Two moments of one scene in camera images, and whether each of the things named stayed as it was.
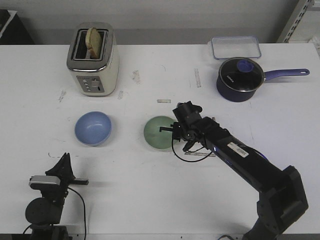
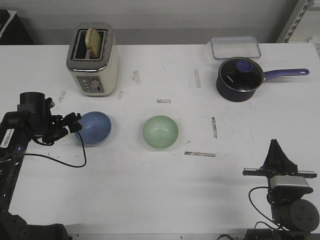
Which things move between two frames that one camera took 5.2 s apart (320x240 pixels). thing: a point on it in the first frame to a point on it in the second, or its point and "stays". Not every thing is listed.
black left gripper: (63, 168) to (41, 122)
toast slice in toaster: (94, 42) stays
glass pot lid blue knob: (241, 74) stays
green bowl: (160, 140) stays
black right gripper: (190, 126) to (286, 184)
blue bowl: (93, 128) stays
